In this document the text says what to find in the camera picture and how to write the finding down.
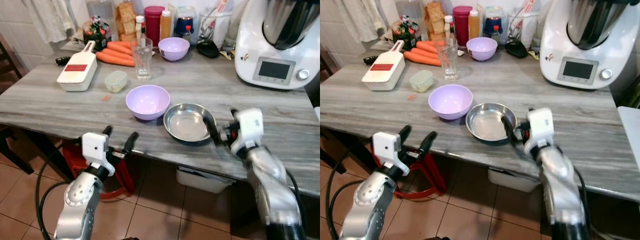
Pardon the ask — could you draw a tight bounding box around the stainless steel bowl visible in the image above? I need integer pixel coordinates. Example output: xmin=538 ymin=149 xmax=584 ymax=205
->
xmin=163 ymin=102 xmax=217 ymax=143
xmin=465 ymin=102 xmax=519 ymax=143

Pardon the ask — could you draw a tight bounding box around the medium orange carrot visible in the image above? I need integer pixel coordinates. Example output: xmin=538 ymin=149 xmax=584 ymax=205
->
xmin=410 ymin=47 xmax=441 ymax=61
xmin=102 ymin=47 xmax=134 ymax=61

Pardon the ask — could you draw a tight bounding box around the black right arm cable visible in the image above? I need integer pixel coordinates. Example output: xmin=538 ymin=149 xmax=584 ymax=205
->
xmin=572 ymin=166 xmax=593 ymax=228
xmin=284 ymin=169 xmax=307 ymax=228

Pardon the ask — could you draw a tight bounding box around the white plastic storage box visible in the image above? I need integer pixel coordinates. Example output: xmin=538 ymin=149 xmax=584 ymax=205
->
xmin=487 ymin=167 xmax=542 ymax=194
xmin=175 ymin=165 xmax=234 ymax=195

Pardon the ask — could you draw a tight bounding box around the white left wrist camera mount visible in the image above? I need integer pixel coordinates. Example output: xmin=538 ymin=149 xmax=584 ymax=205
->
xmin=372 ymin=131 xmax=409 ymax=177
xmin=81 ymin=132 xmax=116 ymax=177

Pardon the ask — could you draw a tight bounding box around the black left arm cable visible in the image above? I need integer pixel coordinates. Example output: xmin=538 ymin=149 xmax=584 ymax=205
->
xmin=34 ymin=144 xmax=83 ymax=240
xmin=325 ymin=149 xmax=377 ymax=240

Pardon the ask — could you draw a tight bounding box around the white cabinet edge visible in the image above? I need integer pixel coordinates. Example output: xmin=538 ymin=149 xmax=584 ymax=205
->
xmin=617 ymin=105 xmax=640 ymax=168

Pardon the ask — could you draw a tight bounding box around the small pale green container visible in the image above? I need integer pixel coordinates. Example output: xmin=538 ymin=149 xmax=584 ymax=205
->
xmin=103 ymin=70 xmax=129 ymax=94
xmin=409 ymin=69 xmax=435 ymax=94

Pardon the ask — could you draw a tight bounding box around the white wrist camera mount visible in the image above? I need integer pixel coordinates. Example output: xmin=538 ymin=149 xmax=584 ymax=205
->
xmin=524 ymin=107 xmax=556 ymax=154
xmin=372 ymin=131 xmax=409 ymax=177
xmin=230 ymin=107 xmax=265 ymax=155
xmin=81 ymin=132 xmax=116 ymax=177

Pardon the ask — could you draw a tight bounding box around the white grater with red label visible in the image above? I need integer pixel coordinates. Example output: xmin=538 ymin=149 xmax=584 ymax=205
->
xmin=361 ymin=40 xmax=407 ymax=92
xmin=56 ymin=40 xmax=99 ymax=92

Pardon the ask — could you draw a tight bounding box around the blue jar with clear lid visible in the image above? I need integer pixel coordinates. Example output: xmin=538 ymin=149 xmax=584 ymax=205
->
xmin=482 ymin=5 xmax=506 ymax=44
xmin=173 ymin=5 xmax=199 ymax=44

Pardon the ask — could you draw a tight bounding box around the large lilac plastic bowl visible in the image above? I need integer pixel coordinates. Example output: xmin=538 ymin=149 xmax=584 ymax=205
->
xmin=428 ymin=84 xmax=474 ymax=121
xmin=125 ymin=84 xmax=171 ymax=122

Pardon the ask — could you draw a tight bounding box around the short orange carrot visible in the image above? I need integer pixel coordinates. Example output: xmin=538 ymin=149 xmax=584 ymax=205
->
xmin=415 ymin=40 xmax=440 ymax=53
xmin=107 ymin=41 xmax=137 ymax=54

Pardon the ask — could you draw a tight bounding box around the orange sauce bottle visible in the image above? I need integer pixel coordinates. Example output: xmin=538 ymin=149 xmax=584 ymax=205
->
xmin=159 ymin=9 xmax=173 ymax=41
xmin=468 ymin=9 xmax=481 ymax=40

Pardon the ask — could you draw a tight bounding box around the bag of toasted bread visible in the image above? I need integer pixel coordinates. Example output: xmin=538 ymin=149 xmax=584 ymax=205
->
xmin=423 ymin=1 xmax=448 ymax=42
xmin=114 ymin=1 xmax=139 ymax=42

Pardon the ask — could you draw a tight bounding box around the clear drinking glass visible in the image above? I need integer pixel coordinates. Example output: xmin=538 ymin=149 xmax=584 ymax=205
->
xmin=131 ymin=37 xmax=154 ymax=82
xmin=435 ymin=37 xmax=459 ymax=82

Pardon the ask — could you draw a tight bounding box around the white kitchen food processor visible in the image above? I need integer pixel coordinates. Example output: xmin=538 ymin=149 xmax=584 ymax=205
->
xmin=539 ymin=0 xmax=640 ymax=91
xmin=234 ymin=0 xmax=321 ymax=91

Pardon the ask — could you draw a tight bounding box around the clear plastic utensil holder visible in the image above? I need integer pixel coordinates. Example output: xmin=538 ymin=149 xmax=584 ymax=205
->
xmin=506 ymin=6 xmax=540 ymax=49
xmin=199 ymin=6 xmax=232 ymax=49

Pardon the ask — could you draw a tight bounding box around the magenta plastic canister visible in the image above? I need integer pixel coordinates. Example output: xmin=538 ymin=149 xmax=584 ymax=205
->
xmin=144 ymin=5 xmax=166 ymax=47
xmin=452 ymin=5 xmax=474 ymax=47

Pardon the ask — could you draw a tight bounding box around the long orange carrot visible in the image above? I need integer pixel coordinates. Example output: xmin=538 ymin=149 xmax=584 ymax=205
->
xmin=94 ymin=51 xmax=136 ymax=68
xmin=403 ymin=50 xmax=442 ymax=67

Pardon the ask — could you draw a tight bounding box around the small lilac plastic bowl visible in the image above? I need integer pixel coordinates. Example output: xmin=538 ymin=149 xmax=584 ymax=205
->
xmin=465 ymin=36 xmax=499 ymax=62
xmin=157 ymin=36 xmax=191 ymax=62

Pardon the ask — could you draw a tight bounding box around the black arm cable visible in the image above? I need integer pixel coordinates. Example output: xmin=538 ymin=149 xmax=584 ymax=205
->
xmin=34 ymin=144 xmax=83 ymax=240
xmin=325 ymin=149 xmax=377 ymax=240
xmin=284 ymin=169 xmax=307 ymax=228
xmin=572 ymin=166 xmax=593 ymax=228

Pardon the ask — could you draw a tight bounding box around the dark wooden chair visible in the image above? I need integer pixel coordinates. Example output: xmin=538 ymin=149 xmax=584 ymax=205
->
xmin=320 ymin=46 xmax=342 ymax=82
xmin=0 ymin=34 xmax=27 ymax=93

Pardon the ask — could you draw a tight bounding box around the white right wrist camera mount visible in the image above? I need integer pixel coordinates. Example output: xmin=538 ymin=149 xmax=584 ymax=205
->
xmin=524 ymin=107 xmax=556 ymax=154
xmin=230 ymin=107 xmax=265 ymax=155

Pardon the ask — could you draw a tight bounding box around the black rounded pouch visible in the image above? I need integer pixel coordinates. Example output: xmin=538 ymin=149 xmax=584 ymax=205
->
xmin=504 ymin=39 xmax=529 ymax=59
xmin=196 ymin=39 xmax=221 ymax=59

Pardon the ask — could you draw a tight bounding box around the red plastic stool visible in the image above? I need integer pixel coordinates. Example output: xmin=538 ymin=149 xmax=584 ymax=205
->
xmin=62 ymin=140 xmax=136 ymax=201
xmin=372 ymin=144 xmax=449 ymax=201

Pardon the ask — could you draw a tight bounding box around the white hanging towel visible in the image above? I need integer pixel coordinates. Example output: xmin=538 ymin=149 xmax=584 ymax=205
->
xmin=332 ymin=0 xmax=387 ymax=44
xmin=22 ymin=0 xmax=77 ymax=44

